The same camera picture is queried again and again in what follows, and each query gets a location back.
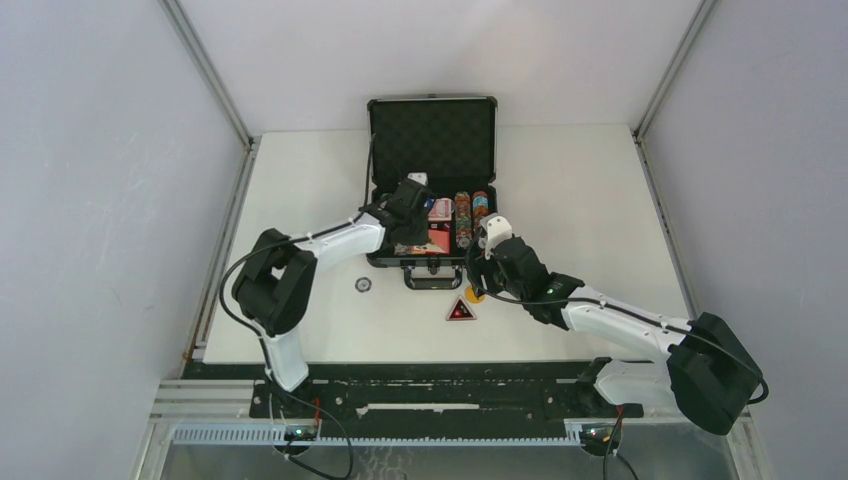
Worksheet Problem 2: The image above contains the yellow round button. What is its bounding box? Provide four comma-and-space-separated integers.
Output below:
464, 286, 485, 304

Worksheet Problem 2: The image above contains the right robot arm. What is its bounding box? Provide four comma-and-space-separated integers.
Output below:
464, 236, 770, 435

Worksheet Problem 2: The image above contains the far right chip row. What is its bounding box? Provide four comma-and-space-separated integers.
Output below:
471, 191, 491, 233

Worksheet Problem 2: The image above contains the inner right chip row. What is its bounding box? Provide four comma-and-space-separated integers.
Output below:
454, 191, 473, 249

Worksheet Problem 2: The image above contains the black mounting base plate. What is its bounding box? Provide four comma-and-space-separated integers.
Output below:
248, 360, 713, 440

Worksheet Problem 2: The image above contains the chip row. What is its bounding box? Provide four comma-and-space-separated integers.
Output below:
454, 191, 473, 249
471, 191, 491, 233

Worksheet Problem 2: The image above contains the right circuit board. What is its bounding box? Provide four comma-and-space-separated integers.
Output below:
580, 425, 619, 445

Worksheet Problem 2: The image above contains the poker chip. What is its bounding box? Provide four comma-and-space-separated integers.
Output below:
355, 277, 372, 293

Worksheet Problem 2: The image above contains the black poker case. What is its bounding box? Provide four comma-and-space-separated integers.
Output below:
367, 96, 498, 290

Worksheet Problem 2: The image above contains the left circuit board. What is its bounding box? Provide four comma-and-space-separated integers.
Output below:
284, 427, 317, 443

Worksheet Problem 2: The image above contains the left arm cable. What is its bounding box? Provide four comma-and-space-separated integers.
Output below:
218, 132, 379, 392

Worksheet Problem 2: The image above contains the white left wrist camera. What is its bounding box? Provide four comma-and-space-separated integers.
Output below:
407, 172, 428, 186

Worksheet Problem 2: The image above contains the white slotted cable duct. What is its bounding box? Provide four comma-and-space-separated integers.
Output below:
171, 424, 582, 447

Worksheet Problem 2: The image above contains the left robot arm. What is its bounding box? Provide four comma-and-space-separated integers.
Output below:
218, 172, 431, 417

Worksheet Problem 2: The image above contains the red playing card box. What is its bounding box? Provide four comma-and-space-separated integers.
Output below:
395, 229, 451, 256

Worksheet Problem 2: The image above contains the red card deck in case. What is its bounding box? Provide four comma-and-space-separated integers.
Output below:
428, 198, 455, 222

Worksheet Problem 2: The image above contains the red triangular dealer button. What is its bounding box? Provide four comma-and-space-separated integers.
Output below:
446, 297, 476, 321

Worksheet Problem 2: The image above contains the circuit board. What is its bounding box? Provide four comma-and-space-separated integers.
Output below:
284, 427, 317, 443
580, 425, 619, 445

